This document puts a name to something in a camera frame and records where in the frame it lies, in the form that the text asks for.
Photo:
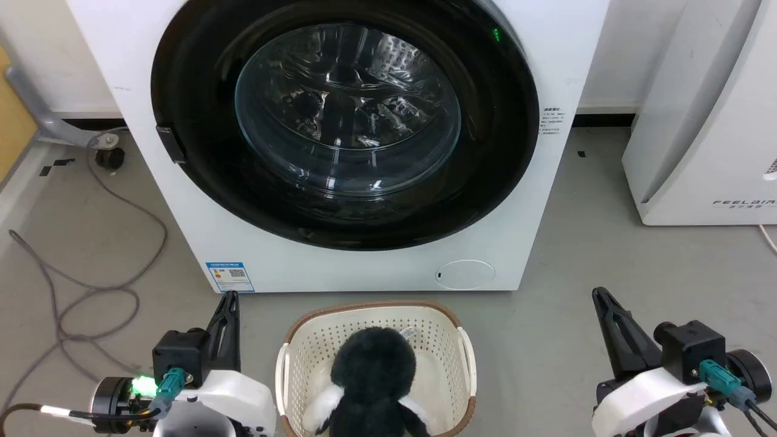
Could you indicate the white front-load washing machine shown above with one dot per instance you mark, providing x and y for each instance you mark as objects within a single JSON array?
[{"x": 182, "y": 243}]

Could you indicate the white air purifier appliance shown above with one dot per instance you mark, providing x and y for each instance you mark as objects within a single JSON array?
[{"x": 698, "y": 152}]

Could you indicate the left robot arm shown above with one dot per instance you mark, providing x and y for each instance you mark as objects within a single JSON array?
[{"x": 110, "y": 398}]

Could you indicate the black and white plush toy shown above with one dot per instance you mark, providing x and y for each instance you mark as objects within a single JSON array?
[{"x": 370, "y": 376}]

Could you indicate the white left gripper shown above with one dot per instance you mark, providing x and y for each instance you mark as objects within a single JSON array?
[{"x": 230, "y": 403}]

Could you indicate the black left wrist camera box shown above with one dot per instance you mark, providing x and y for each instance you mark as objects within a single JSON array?
[{"x": 181, "y": 357}]

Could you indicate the cream perforated laundry basket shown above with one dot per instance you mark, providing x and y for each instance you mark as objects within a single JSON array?
[{"x": 315, "y": 346}]

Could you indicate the yellow wooden panel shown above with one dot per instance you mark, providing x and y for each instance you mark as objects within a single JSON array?
[{"x": 12, "y": 127}]

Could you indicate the round black glass washer door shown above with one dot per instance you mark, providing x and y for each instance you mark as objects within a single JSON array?
[{"x": 194, "y": 91}]

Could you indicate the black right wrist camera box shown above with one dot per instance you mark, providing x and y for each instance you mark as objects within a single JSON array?
[{"x": 692, "y": 352}]

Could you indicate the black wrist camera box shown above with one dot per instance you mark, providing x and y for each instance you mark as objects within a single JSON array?
[
  {"x": 181, "y": 357},
  {"x": 692, "y": 352}
]

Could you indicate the blue energy label sticker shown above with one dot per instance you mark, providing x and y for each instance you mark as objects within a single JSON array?
[{"x": 230, "y": 277}]

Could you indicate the small printed text sticker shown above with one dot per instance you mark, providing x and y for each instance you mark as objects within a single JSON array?
[{"x": 553, "y": 121}]

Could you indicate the round white filter cover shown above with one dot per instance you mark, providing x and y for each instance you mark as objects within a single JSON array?
[{"x": 465, "y": 274}]

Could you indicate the black caster wheel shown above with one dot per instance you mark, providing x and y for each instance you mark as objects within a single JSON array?
[{"x": 110, "y": 158}]

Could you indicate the grey metal frame leg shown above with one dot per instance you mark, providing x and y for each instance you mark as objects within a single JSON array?
[{"x": 30, "y": 100}]

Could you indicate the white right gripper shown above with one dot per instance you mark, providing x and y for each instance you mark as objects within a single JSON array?
[{"x": 643, "y": 397}]

